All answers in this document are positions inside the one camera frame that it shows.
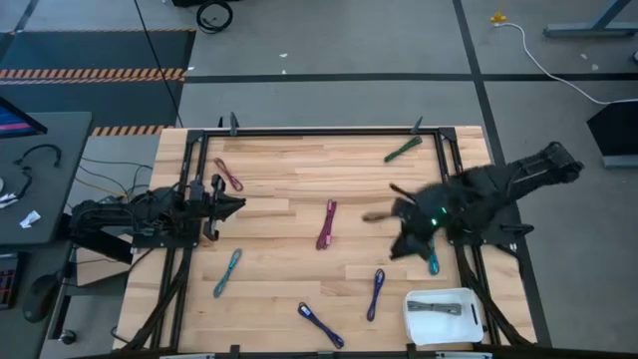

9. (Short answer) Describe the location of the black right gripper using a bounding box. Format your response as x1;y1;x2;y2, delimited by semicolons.
362;182;451;262

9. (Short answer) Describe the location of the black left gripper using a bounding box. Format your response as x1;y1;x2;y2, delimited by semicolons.
187;174;247;242

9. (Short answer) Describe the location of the magenta braided USB-C cable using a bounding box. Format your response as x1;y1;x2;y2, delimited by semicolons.
315;198;339;251

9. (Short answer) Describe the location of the bright teal USB-C cable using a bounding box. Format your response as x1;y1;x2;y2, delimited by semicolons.
427;238;442;277

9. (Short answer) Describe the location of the teal-grey USB-C cable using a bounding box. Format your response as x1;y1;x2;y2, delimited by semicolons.
212;247;244;300

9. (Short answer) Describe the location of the purple USB-C cable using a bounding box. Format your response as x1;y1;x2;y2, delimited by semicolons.
366;267;387;323

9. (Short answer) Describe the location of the blue-purple USB-C cable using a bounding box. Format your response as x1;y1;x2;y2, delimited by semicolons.
297;301;346;351

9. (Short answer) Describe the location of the white plastic bin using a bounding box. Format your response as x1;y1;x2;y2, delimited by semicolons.
402;286;486;348

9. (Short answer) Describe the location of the dark grey desk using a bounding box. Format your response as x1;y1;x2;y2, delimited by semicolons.
0;111;94;248

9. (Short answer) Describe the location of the white paper scrap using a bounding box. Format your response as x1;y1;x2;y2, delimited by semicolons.
18;209;43;230

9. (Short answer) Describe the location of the black hazard-striped floor mat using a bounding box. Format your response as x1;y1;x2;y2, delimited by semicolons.
0;27;197;138

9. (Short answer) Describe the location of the black computer mouse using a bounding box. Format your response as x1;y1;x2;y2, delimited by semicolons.
21;272;62;325

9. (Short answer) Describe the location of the computer monitor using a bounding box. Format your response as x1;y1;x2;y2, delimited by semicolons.
0;96;49;140

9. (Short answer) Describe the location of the black keyboard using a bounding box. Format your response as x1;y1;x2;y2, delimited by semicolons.
0;252;22;311

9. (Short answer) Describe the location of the black box on floor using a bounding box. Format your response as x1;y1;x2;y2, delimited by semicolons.
585;99;638;170

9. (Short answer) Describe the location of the table with blue-grey legs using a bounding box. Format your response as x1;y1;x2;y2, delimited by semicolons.
541;0;638;40

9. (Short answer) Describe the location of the grey USB-C cable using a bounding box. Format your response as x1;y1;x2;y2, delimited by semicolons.
406;300;464;317

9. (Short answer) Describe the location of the thin black wire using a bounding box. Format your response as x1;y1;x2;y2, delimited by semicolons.
79;156;155;174

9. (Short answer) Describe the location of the long black hanging cable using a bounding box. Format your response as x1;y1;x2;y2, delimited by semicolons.
132;0;184;130

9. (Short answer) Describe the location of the coiled black cable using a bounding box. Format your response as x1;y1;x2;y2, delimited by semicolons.
194;0;235;36

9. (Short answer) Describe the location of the black cable on desk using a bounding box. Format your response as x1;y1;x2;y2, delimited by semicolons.
13;143;64;201

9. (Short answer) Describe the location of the white floor cable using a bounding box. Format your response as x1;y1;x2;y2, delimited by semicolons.
492;21;638;107

